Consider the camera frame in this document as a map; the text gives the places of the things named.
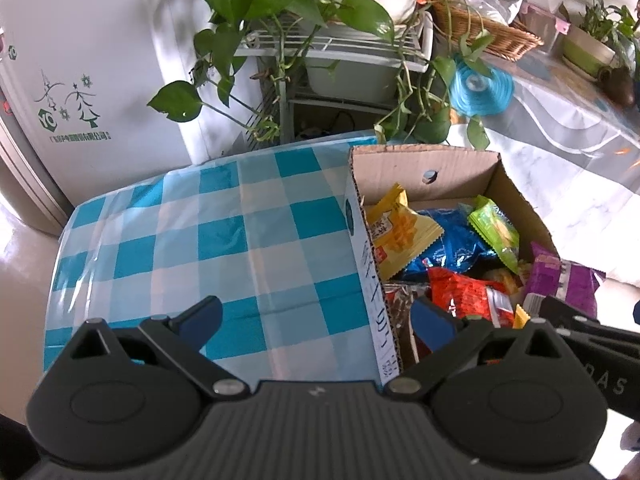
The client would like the green snack packet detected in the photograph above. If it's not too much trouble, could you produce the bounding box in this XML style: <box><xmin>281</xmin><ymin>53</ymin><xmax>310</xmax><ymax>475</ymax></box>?
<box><xmin>467</xmin><ymin>195</ymin><xmax>522</xmax><ymax>275</ymax></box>

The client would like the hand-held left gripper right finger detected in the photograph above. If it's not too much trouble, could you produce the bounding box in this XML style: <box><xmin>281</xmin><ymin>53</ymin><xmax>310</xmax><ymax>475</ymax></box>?
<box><xmin>384</xmin><ymin>297</ymin><xmax>577</xmax><ymax>402</ymax></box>

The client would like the blue checked tablecloth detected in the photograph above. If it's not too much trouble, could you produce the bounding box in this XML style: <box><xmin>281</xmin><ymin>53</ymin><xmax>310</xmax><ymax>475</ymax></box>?
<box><xmin>44</xmin><ymin>130</ymin><xmax>401</xmax><ymax>387</ymax></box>

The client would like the wicker basket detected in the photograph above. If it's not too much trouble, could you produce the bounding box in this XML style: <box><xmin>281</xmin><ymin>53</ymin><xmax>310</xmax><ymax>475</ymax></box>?
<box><xmin>431</xmin><ymin>0</ymin><xmax>545</xmax><ymax>64</ymax></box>

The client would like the green ceramic pot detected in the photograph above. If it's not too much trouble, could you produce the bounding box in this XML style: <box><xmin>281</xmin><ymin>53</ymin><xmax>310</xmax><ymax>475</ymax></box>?
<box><xmin>561</xmin><ymin>25</ymin><xmax>617</xmax><ymax>80</ymax></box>

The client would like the brown speckled snack packet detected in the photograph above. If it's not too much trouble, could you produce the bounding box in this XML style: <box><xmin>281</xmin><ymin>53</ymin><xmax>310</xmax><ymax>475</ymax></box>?
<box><xmin>384</xmin><ymin>282</ymin><xmax>432</xmax><ymax>364</ymax></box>

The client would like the purple snack packet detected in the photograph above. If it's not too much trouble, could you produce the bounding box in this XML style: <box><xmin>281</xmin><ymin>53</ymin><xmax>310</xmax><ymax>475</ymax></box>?
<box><xmin>521</xmin><ymin>241</ymin><xmax>607</xmax><ymax>321</ymax></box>

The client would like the brown ornament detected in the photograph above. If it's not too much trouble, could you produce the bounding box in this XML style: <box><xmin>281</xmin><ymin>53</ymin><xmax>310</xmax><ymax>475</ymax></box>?
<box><xmin>599</xmin><ymin>65</ymin><xmax>639</xmax><ymax>107</ymax></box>

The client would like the cardboard box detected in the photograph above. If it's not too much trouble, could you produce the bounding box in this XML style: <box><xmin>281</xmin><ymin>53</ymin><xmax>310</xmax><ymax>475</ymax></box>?
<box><xmin>344</xmin><ymin>144</ymin><xmax>562</xmax><ymax>382</ymax></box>

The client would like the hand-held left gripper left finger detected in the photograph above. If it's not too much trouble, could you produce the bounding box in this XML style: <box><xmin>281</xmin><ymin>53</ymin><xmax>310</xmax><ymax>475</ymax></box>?
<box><xmin>69</xmin><ymin>296</ymin><xmax>251</xmax><ymax>402</ymax></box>

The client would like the white refrigerator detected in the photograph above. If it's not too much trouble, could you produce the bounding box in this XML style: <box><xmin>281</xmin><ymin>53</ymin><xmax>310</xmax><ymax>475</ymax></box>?
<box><xmin>0</xmin><ymin>0</ymin><xmax>252</xmax><ymax>237</ymax></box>

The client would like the blue snack packet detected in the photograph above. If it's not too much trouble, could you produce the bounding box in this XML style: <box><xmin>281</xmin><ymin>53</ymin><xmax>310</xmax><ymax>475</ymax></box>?
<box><xmin>400</xmin><ymin>208</ymin><xmax>501</xmax><ymax>284</ymax></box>

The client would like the small green potted plant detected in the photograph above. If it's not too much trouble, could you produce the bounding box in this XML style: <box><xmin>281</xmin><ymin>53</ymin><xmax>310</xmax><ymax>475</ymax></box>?
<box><xmin>570</xmin><ymin>0</ymin><xmax>640</xmax><ymax>73</ymax></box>

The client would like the red snack packet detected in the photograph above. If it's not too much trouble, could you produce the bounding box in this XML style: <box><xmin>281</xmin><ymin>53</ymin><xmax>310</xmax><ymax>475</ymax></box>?
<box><xmin>426</xmin><ymin>266</ymin><xmax>517</xmax><ymax>330</ymax></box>

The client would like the white metal rack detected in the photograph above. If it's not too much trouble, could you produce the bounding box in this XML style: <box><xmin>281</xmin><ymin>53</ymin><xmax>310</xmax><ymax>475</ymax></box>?
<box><xmin>234</xmin><ymin>9</ymin><xmax>435</xmax><ymax>144</ymax></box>

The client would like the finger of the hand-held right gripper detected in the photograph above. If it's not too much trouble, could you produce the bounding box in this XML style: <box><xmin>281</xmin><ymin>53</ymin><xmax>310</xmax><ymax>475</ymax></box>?
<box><xmin>537</xmin><ymin>295</ymin><xmax>582</xmax><ymax>331</ymax></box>

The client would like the white rectangular planter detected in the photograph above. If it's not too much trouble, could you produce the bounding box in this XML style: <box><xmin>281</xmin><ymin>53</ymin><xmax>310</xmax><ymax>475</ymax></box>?
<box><xmin>304</xmin><ymin>54</ymin><xmax>402</xmax><ymax>107</ymax></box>

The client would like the grey white table cloth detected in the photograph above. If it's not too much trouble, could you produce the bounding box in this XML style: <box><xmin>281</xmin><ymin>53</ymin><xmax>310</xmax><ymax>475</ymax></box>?
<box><xmin>450</xmin><ymin>50</ymin><xmax>640</xmax><ymax>311</ymax></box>

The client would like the yellow lattice snack packet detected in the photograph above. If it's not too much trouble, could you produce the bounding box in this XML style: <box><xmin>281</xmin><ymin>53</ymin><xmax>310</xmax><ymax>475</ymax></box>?
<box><xmin>366</xmin><ymin>183</ymin><xmax>445</xmax><ymax>281</ymax></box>

